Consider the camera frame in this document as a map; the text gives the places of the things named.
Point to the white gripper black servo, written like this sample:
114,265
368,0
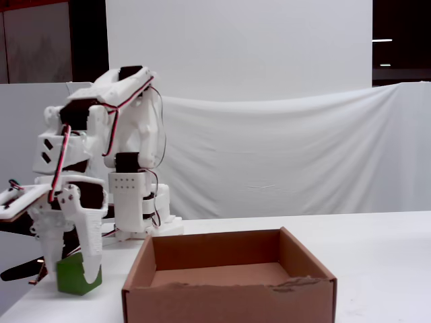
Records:
88,217

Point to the green cube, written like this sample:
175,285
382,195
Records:
70,279

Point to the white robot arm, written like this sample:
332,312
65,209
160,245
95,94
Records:
141,134

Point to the brown cardboard box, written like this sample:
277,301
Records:
219,303

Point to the black spring clamp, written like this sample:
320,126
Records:
20,270

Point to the white partition panel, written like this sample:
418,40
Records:
20,111

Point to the brown wooden cabinet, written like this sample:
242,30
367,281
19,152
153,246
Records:
37,43

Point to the white draped cloth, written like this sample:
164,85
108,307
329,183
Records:
286,151

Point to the white backdrop board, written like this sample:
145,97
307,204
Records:
235,43

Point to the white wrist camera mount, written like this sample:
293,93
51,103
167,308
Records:
20,198

